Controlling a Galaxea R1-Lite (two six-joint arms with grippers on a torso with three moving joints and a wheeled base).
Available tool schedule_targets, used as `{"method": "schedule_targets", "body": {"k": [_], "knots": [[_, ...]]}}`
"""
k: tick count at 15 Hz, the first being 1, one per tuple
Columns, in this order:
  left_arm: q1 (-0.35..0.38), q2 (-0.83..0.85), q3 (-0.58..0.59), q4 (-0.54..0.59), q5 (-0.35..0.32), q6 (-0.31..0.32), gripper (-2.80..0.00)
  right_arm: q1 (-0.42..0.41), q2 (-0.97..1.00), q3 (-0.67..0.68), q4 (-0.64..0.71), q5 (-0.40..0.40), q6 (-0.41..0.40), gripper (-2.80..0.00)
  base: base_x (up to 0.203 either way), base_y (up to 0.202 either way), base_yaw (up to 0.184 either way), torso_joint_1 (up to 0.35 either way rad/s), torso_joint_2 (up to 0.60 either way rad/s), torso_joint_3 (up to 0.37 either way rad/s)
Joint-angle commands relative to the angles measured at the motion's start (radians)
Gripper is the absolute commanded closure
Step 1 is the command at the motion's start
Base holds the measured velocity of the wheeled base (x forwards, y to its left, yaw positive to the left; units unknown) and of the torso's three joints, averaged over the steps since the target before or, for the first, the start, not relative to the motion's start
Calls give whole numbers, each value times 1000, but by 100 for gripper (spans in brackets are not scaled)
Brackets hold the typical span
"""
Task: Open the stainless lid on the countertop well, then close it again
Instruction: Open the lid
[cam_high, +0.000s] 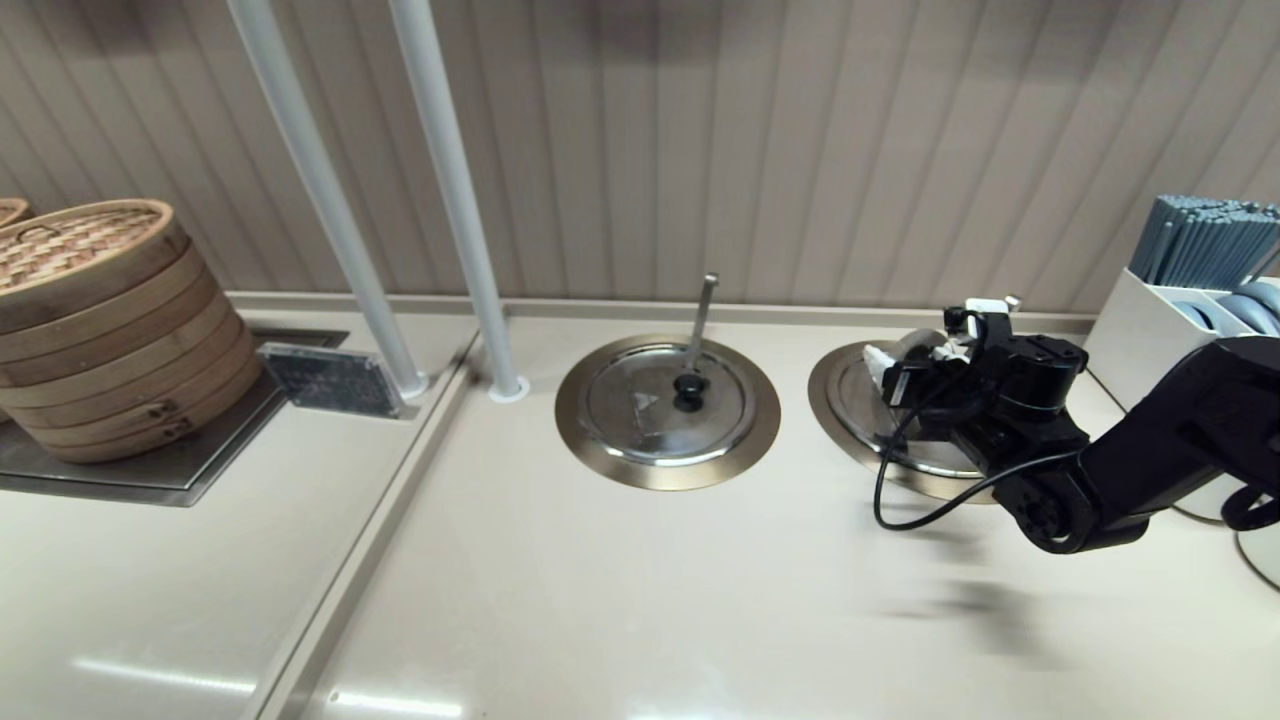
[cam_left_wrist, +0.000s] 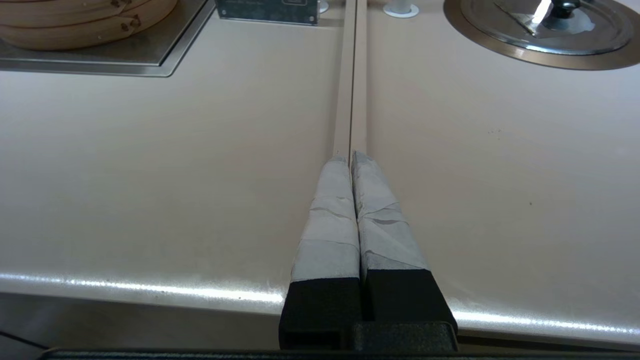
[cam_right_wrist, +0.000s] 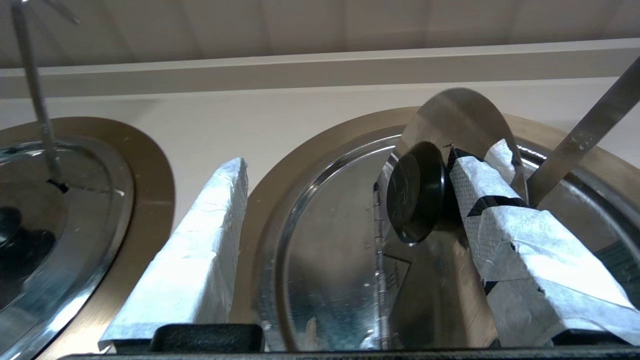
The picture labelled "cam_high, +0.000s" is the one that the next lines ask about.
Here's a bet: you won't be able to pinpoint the folding steel pot lid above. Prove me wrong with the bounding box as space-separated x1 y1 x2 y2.
830 345 991 480

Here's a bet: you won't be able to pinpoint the steel pot lid black knob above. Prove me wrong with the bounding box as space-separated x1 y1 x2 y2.
580 344 758 468

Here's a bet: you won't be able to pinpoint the bamboo steamer baskets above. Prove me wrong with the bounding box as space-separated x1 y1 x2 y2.
0 199 266 464

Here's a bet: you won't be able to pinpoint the white cutlery holder box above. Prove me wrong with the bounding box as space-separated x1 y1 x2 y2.
1083 267 1280 411

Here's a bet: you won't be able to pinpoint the grey-blue chopstick bundle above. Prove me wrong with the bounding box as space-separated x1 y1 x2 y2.
1140 195 1280 291

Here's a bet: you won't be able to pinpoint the white support pole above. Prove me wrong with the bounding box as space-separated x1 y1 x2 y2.
388 0 532 403
226 0 432 399

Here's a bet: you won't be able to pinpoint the dark acrylic label sign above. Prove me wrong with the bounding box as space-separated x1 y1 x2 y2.
258 342 409 420

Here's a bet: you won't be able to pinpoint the recessed steel steamer tray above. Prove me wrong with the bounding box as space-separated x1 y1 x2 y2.
0 326 351 508

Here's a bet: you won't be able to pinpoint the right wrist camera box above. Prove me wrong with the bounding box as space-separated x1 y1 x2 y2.
945 297 1013 341

